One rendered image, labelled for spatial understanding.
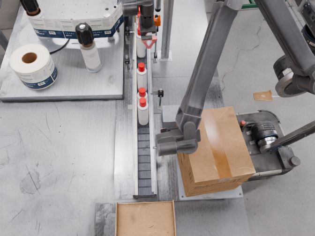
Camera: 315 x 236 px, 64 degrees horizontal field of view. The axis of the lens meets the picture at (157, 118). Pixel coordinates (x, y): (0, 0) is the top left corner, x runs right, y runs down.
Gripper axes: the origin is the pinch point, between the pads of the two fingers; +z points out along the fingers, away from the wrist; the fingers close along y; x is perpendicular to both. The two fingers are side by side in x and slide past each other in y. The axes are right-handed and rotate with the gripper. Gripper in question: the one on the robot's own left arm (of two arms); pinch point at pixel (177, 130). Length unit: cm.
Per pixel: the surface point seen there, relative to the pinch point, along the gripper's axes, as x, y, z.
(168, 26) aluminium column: -45, -10, 49
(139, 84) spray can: -17.3, 10.2, 41.7
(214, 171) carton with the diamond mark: 16.3, -11.4, -6.1
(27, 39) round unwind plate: -51, 73, 77
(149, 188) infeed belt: 28.7, 13.4, 14.2
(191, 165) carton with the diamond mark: 13.3, -3.4, -3.8
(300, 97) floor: 21, -148, 137
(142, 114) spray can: -3.5, 11.7, 25.9
